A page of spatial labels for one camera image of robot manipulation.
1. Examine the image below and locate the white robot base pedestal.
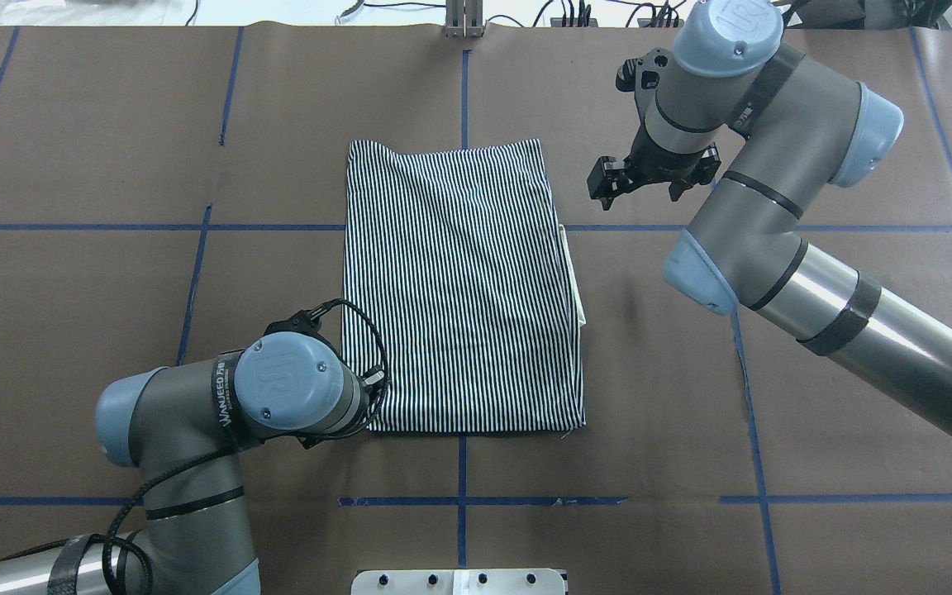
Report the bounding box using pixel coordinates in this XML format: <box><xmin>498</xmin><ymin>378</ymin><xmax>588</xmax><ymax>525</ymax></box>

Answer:
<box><xmin>350</xmin><ymin>568</ymin><xmax>569</xmax><ymax>594</ymax></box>

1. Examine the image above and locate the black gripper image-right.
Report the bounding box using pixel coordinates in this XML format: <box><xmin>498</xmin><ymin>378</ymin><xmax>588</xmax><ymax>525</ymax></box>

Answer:
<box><xmin>264</xmin><ymin>302</ymin><xmax>390</xmax><ymax>451</ymax></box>

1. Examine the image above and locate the black cable on image-right arm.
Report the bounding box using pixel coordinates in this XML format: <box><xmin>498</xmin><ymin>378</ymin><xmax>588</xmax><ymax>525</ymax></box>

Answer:
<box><xmin>302</xmin><ymin>297</ymin><xmax>394</xmax><ymax>435</ymax></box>

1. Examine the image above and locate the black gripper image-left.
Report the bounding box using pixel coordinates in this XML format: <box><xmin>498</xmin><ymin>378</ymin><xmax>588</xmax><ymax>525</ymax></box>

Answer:
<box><xmin>587</xmin><ymin>48</ymin><xmax>721</xmax><ymax>212</ymax></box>

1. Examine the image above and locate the navy white striped polo shirt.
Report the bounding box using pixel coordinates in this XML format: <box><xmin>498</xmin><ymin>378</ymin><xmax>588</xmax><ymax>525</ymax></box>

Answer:
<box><xmin>343</xmin><ymin>139</ymin><xmax>587</xmax><ymax>434</ymax></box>

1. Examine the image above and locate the aluminium frame post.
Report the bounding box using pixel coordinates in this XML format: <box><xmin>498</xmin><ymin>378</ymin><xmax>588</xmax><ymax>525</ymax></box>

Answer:
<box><xmin>443</xmin><ymin>0</ymin><xmax>486</xmax><ymax>39</ymax></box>

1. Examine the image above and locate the silver robot arm image-right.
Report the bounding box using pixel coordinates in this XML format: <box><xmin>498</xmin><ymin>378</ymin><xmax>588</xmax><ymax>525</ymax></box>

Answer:
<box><xmin>0</xmin><ymin>298</ymin><xmax>392</xmax><ymax>594</ymax></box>

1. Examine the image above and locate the silver robot arm image-left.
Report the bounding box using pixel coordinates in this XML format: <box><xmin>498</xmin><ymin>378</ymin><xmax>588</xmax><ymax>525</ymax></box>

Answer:
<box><xmin>587</xmin><ymin>1</ymin><xmax>952</xmax><ymax>438</ymax></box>

